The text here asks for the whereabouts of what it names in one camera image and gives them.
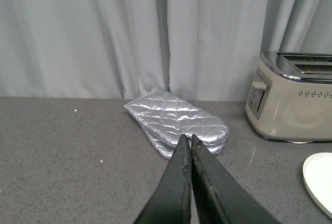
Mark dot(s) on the lower silver quilted oven mitt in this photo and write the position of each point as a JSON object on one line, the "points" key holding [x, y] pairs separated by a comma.
{"points": [[166, 151]]}

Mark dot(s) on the grey curtain backdrop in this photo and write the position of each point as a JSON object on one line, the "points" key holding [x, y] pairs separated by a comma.
{"points": [[123, 49]]}

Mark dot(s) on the upper silver quilted oven mitt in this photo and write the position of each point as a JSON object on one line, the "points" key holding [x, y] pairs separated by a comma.
{"points": [[167, 117]]}

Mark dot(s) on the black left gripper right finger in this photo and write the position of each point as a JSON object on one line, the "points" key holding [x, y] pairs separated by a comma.
{"points": [[218, 196]]}

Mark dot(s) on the silver quilted oven mitt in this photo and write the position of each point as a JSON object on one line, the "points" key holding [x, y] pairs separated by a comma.
{"points": [[167, 117], [166, 151]]}

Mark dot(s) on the white round plate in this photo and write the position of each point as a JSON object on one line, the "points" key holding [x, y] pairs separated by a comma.
{"points": [[317, 179]]}

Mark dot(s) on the beige two-slot toaster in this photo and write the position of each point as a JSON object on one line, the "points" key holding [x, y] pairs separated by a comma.
{"points": [[290, 97]]}

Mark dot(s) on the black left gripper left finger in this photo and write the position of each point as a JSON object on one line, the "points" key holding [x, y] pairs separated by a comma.
{"points": [[171, 200]]}

